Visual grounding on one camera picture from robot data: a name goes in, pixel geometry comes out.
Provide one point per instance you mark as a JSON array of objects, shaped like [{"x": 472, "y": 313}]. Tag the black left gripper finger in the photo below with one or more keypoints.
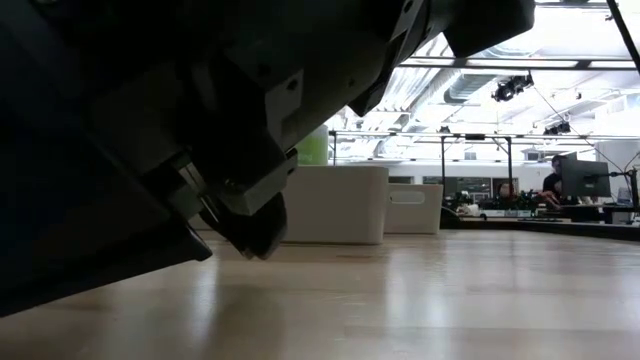
[
  {"x": 100, "y": 265},
  {"x": 255, "y": 230}
]

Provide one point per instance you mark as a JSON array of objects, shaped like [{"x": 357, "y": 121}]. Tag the wide grey plastic bin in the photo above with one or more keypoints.
[{"x": 335, "y": 205}]

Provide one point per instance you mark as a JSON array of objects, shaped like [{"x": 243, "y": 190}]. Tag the green wipes canister white lid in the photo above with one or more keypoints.
[{"x": 314, "y": 147}]

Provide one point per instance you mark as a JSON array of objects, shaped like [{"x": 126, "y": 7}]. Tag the grey plastic bin with slots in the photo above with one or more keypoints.
[{"x": 415, "y": 212}]

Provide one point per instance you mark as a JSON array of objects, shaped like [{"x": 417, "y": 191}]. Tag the black spotlight cluster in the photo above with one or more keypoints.
[{"x": 510, "y": 89}]

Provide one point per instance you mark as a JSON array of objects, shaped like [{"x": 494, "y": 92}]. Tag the standing person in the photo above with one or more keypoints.
[{"x": 552, "y": 182}]

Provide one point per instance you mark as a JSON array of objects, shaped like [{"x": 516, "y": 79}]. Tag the overhead LED light bar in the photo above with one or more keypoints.
[{"x": 525, "y": 63}]

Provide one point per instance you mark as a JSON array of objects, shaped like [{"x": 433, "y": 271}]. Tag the black computer monitor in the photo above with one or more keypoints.
[{"x": 585, "y": 177}]

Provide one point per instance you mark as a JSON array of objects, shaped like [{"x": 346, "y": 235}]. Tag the black metal table frame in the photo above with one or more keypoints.
[{"x": 443, "y": 165}]

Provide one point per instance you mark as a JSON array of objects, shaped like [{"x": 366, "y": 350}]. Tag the silver ventilation duct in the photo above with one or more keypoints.
[{"x": 465, "y": 85}]

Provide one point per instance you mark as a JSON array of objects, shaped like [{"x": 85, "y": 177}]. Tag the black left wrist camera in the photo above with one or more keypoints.
[{"x": 485, "y": 22}]

